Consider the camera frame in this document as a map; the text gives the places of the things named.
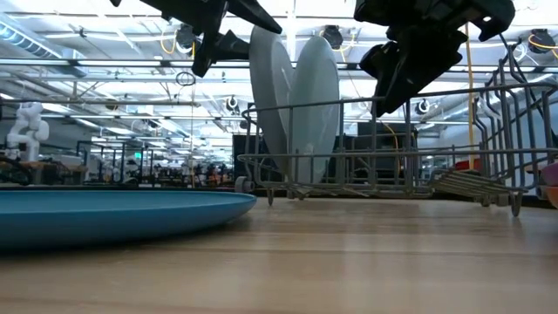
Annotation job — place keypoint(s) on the black equipment cabinet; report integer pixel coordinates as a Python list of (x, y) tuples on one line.
[(383, 139)]

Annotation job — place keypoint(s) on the green exit sign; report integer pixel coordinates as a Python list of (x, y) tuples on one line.
[(138, 154)]

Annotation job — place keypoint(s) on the black table edge rail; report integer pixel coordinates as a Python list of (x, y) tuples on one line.
[(87, 186)]

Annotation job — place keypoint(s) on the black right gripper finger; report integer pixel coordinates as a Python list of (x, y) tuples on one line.
[(423, 56), (377, 61)]

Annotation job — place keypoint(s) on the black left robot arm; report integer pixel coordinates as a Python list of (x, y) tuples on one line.
[(115, 2)]

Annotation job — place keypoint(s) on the red storage bin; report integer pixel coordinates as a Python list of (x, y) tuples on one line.
[(466, 165)]

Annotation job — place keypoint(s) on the large teal blue plate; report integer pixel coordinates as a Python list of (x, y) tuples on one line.
[(109, 218)]

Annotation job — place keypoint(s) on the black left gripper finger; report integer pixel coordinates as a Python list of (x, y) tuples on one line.
[(253, 15), (226, 45)]

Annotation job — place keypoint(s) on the large pale blue-grey plate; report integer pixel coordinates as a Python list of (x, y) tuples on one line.
[(318, 109)]

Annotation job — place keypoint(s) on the silver ventilation duct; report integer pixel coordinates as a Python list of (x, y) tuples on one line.
[(26, 41)]

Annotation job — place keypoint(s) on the wooden workbench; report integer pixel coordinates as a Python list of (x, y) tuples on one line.
[(43, 168)]

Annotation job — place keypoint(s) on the large grey plate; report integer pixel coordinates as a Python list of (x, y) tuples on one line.
[(266, 87)]

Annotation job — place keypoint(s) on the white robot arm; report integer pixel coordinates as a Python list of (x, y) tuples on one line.
[(30, 126)]

